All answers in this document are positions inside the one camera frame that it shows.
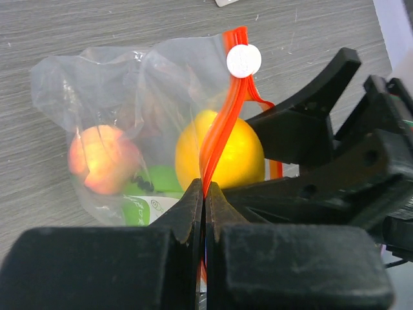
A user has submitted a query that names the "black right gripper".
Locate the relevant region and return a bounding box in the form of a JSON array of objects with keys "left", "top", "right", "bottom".
[{"left": 223, "top": 47, "right": 412, "bottom": 255}]

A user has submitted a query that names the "green toy fruit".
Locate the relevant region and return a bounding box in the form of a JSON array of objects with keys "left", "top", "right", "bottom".
[{"left": 122, "top": 165, "right": 183, "bottom": 226}]

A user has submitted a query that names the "pink toy peach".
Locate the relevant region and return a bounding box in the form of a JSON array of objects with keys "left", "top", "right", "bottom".
[{"left": 68, "top": 125, "right": 141, "bottom": 195}]

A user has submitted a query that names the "white perforated plastic basket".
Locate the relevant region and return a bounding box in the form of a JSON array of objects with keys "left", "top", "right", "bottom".
[{"left": 215, "top": 0, "right": 239, "bottom": 8}]

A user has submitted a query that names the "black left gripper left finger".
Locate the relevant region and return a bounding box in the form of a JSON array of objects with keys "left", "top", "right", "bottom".
[{"left": 1, "top": 180, "right": 203, "bottom": 309}]

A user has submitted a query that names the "yellow toy lemon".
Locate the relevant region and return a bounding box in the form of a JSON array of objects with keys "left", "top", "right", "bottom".
[{"left": 175, "top": 110, "right": 265, "bottom": 191}]

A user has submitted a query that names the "clear zip bag orange zipper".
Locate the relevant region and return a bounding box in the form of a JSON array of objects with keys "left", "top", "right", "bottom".
[{"left": 30, "top": 26, "right": 283, "bottom": 226}]

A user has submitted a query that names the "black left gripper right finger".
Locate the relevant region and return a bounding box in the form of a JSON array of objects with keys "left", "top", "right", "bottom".
[{"left": 205, "top": 183, "right": 395, "bottom": 309}]

